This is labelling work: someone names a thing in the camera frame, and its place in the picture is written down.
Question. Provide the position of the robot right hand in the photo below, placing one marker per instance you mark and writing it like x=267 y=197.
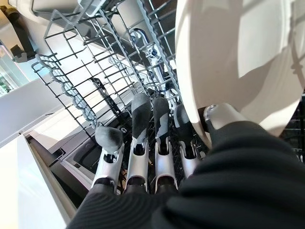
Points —
x=214 y=190

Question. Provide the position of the cream round plate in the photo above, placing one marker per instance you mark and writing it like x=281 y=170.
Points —
x=214 y=59

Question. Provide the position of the white glossy base cabinet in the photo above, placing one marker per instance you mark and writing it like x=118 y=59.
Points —
x=23 y=155

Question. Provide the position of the black rail bracket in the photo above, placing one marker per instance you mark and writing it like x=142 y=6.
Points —
x=22 y=38

